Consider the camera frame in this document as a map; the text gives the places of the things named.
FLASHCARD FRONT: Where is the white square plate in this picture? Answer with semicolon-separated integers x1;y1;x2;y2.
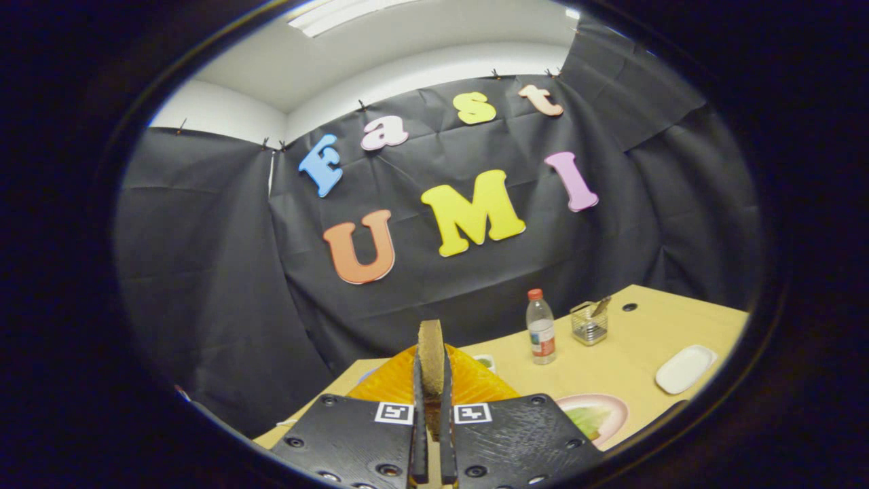
655;344;718;395

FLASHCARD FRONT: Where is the pink round plate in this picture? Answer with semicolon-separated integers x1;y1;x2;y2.
555;394;630;447

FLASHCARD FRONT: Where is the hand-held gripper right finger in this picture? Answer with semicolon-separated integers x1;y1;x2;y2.
438;344;605;489

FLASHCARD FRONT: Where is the ceiling light panel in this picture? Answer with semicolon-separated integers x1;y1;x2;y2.
286;0;422;38

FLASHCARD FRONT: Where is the brown bread slice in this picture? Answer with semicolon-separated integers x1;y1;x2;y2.
417;319;446;439

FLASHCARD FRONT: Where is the green lettuce leaf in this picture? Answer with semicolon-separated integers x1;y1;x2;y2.
567;405;612;441

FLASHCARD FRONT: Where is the clear bottle with red cap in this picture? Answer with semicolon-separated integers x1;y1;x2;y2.
526;289;557;365

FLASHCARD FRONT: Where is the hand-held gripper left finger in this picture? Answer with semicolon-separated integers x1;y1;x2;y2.
270;344;430;489

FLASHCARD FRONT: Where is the metal wire holder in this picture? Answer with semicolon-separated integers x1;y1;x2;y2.
570;296;612;347

